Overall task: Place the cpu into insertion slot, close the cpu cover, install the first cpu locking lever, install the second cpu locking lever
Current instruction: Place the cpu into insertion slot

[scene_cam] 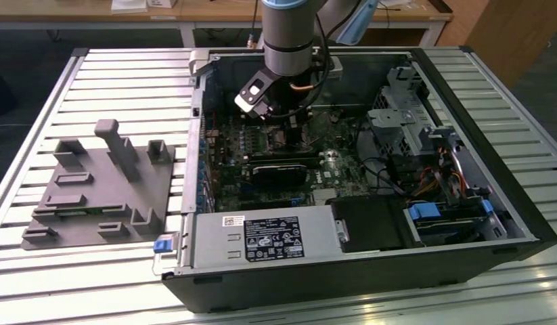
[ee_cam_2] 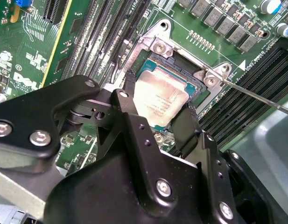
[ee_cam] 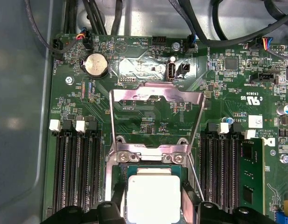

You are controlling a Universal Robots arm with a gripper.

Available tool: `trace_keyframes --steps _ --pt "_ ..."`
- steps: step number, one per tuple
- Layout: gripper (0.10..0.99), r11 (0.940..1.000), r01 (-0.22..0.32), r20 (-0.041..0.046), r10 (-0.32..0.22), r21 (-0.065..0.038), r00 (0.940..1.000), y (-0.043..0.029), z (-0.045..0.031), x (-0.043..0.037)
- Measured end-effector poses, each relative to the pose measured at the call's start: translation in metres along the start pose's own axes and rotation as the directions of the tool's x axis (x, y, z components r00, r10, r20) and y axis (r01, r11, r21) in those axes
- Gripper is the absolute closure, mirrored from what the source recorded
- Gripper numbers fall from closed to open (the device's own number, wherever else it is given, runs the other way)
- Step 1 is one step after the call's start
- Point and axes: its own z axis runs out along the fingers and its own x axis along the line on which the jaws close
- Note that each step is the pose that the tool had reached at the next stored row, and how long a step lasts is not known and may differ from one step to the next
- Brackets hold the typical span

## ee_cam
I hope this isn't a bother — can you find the green RAM stick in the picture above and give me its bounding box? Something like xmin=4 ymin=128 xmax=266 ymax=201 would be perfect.
xmin=240 ymin=137 xmax=266 ymax=217

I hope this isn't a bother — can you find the black pin header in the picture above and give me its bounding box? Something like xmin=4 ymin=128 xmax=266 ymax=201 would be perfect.
xmin=152 ymin=36 xmax=168 ymax=46

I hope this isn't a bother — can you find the black connector with coloured wires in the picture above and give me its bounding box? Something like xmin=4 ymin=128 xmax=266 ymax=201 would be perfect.
xmin=82 ymin=28 xmax=95 ymax=50

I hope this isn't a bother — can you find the thin grey cable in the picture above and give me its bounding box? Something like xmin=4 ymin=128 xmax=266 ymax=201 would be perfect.
xmin=24 ymin=0 xmax=85 ymax=53

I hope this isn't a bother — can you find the metal socket cover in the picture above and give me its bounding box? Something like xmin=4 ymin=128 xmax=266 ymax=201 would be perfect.
xmin=109 ymin=81 xmax=207 ymax=164

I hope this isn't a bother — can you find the internal USB port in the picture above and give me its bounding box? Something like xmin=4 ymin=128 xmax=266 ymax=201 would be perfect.
xmin=167 ymin=62 xmax=177 ymax=81

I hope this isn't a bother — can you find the RAM slot with black clip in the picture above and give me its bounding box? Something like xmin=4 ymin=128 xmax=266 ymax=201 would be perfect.
xmin=87 ymin=120 xmax=103 ymax=214
xmin=63 ymin=120 xmax=77 ymax=214
xmin=199 ymin=122 xmax=219 ymax=214
xmin=222 ymin=122 xmax=244 ymax=214

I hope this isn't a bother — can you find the white sticker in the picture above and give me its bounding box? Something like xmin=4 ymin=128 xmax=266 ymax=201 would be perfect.
xmin=248 ymin=115 xmax=264 ymax=129

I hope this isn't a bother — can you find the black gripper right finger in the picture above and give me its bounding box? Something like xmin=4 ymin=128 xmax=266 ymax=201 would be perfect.
xmin=181 ymin=182 xmax=277 ymax=224

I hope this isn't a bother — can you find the CPU socket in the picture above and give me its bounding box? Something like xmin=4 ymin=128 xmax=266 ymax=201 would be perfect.
xmin=104 ymin=136 xmax=198 ymax=224

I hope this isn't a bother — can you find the RAM slot with white clip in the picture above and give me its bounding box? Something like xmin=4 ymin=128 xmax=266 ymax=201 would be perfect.
xmin=210 ymin=122 xmax=230 ymax=214
xmin=49 ymin=119 xmax=66 ymax=214
xmin=75 ymin=120 xmax=88 ymax=214

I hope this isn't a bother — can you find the silver coin battery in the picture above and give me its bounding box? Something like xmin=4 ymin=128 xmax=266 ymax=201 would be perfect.
xmin=80 ymin=53 xmax=110 ymax=80

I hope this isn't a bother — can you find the blue capped capacitor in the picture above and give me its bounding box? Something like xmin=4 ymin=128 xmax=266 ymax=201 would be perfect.
xmin=275 ymin=105 xmax=288 ymax=116

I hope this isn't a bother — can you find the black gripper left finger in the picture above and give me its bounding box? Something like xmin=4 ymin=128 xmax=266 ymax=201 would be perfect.
xmin=41 ymin=182 xmax=127 ymax=224

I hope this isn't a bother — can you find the green motherboard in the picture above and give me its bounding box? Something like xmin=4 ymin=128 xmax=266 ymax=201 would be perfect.
xmin=42 ymin=32 xmax=288 ymax=224

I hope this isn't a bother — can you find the thick black cable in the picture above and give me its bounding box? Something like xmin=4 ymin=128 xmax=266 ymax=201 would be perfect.
xmin=176 ymin=0 xmax=288 ymax=49

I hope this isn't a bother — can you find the thin metal locking lever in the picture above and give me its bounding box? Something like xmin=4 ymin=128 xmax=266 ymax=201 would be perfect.
xmin=187 ymin=151 xmax=205 ymax=202

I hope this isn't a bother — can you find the silver CPU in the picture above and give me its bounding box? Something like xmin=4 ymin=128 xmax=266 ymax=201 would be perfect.
xmin=121 ymin=164 xmax=188 ymax=224

